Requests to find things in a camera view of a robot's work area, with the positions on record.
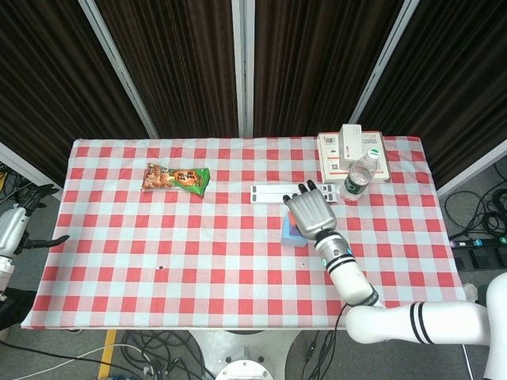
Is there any white partition frame post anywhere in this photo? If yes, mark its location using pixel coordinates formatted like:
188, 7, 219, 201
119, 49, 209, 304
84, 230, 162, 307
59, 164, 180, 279
78, 0, 159, 139
348, 0, 421, 124
231, 0, 256, 139

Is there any clear plastic water bottle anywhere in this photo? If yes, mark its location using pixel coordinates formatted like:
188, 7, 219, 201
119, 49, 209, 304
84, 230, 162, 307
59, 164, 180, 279
339, 147, 382, 203

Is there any white partition frame rail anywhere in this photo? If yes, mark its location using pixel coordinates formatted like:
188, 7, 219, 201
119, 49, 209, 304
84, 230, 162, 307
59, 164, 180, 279
0, 142, 60, 194
435, 138, 507, 199

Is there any large blue foam cube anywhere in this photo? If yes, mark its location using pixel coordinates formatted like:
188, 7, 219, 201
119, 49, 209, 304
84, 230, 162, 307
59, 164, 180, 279
280, 215, 310, 248

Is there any large white orange box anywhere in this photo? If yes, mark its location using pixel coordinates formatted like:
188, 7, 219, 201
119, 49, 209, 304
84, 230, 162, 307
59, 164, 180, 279
317, 131, 392, 184

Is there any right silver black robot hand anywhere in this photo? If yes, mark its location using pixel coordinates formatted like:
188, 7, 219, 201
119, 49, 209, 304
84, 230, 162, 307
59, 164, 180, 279
281, 179, 337, 240

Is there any dark brown curtain panel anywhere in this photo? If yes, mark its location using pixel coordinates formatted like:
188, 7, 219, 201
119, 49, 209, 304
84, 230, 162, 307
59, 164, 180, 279
0, 0, 150, 187
94, 0, 241, 139
358, 0, 507, 189
253, 0, 405, 139

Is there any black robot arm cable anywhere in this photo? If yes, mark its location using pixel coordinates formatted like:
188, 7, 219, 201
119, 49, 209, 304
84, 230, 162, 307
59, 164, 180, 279
334, 301, 352, 332

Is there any long flat white device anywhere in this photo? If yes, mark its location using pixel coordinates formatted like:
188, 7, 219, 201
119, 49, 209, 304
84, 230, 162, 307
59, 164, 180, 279
250, 183, 338, 205

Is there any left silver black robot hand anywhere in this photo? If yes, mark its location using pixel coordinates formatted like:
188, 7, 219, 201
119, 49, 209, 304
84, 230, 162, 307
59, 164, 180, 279
0, 183, 71, 257

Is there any green orange snack bag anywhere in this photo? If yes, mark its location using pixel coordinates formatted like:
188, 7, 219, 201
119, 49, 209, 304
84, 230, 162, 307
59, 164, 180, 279
141, 162, 211, 198

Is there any white sneaker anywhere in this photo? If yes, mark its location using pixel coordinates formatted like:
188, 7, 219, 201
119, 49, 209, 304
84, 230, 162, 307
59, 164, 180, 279
463, 282, 481, 305

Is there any small white carton box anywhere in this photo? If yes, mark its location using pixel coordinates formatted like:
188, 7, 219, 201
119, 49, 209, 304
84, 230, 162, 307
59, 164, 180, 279
338, 123, 364, 169

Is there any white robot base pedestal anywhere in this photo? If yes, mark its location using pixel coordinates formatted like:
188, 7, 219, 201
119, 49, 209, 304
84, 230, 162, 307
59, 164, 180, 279
189, 329, 302, 380

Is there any red white checkered tablecloth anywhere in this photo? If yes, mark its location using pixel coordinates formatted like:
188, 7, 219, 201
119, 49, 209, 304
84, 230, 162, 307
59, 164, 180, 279
21, 136, 471, 330

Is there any black floor cable bundle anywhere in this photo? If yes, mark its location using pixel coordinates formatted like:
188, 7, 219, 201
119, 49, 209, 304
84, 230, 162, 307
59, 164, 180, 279
118, 330, 215, 380
443, 161, 507, 238
0, 161, 44, 215

